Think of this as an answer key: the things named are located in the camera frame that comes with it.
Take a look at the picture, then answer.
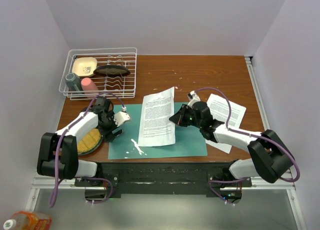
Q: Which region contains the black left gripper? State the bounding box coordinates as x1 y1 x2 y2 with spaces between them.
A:
97 110 124 143

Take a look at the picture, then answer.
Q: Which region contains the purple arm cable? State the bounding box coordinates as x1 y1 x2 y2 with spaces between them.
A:
194 87 301 206
48 91 127 208

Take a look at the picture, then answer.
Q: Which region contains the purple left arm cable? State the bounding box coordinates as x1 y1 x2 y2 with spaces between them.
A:
48 91 127 208

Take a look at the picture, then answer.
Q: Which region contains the grey cup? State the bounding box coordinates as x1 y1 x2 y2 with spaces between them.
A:
65 73 82 92

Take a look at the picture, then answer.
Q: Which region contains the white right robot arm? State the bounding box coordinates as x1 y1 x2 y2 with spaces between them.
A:
169 101 297 187

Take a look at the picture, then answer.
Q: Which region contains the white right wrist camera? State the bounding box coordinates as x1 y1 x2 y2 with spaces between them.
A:
187 90 201 108

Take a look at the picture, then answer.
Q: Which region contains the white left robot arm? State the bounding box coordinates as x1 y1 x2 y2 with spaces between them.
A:
36 97 131 186

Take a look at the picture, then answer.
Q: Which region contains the pink cup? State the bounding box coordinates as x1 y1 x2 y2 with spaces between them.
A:
81 77 99 99

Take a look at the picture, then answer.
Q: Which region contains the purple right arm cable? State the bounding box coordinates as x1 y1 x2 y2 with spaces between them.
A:
194 87 301 206

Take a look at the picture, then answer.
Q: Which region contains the teal paper folder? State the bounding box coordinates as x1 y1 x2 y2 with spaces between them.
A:
108 104 208 160

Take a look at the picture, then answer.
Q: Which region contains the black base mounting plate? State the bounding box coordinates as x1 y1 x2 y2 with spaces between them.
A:
75 162 252 200

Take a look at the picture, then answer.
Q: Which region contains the white wire dish rack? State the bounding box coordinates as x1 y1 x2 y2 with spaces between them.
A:
58 47 138 100

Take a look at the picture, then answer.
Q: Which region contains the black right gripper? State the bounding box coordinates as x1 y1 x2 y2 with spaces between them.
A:
169 104 203 129

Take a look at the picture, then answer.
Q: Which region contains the dark brown oval plate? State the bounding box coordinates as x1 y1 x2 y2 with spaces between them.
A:
93 64 131 77

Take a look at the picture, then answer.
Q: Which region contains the round green yellow plate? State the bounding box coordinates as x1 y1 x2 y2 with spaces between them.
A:
77 128 103 156

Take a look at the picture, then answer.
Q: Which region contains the cream square dish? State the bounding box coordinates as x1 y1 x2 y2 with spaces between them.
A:
71 57 98 78

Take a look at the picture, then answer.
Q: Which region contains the orange drink bottle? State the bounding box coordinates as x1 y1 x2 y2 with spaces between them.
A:
3 211 52 230

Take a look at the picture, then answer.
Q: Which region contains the printed white paper sheet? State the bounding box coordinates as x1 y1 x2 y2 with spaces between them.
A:
138 87 176 147

